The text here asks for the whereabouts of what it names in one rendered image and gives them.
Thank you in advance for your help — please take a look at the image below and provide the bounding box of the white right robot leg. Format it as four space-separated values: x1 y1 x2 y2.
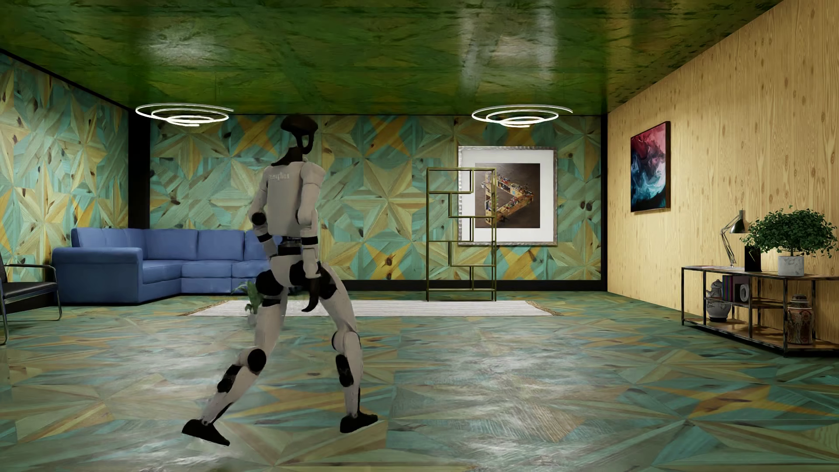
291 254 379 435

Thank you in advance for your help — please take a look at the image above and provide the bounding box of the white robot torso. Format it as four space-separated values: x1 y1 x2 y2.
260 158 326 256

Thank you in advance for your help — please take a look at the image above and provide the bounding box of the grey round vase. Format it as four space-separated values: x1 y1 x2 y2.
705 278 732 322

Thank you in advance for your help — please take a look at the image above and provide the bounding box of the green plant white pot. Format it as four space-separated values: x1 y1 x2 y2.
741 206 839 278

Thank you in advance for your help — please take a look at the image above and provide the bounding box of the blue corner sofa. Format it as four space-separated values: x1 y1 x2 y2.
52 227 284 305

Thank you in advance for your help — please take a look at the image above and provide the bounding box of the ring ceiling lamp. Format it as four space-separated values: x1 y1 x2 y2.
135 102 235 128
471 104 574 128

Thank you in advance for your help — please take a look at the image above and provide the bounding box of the black robot head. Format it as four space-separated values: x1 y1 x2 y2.
273 115 319 167

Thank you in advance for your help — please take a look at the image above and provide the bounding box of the white left robot leg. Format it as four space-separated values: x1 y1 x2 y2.
181 252 294 447

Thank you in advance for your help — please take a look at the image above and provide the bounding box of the framed picture white mat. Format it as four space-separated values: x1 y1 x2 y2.
457 145 558 247

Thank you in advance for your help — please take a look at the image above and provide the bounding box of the gold metal shelf unit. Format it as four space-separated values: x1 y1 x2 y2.
425 167 498 303

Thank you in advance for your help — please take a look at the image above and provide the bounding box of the silver desk lamp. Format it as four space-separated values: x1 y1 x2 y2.
720 209 749 270

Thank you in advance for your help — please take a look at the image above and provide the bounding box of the white floor rug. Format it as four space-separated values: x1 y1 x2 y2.
189 299 555 318

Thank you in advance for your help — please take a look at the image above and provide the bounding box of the patterned tall jar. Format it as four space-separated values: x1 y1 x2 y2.
787 294 814 346

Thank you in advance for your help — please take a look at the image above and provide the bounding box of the row of books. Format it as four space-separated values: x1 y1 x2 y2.
721 274 751 304

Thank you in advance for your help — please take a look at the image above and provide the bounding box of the white robot leg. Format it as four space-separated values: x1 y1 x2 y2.
291 254 379 435
181 252 294 447

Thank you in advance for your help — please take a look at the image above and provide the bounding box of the black wall pillar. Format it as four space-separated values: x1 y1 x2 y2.
127 105 152 229

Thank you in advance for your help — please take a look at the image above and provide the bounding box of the black wooden console table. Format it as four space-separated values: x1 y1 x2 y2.
680 264 839 357

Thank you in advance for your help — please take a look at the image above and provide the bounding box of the black armchair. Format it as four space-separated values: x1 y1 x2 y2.
0 253 63 346

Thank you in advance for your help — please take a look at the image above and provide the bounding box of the red blue abstract painting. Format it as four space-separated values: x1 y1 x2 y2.
630 121 672 214

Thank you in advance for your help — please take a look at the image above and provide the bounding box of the small floor plant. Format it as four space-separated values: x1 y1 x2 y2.
235 281 266 326

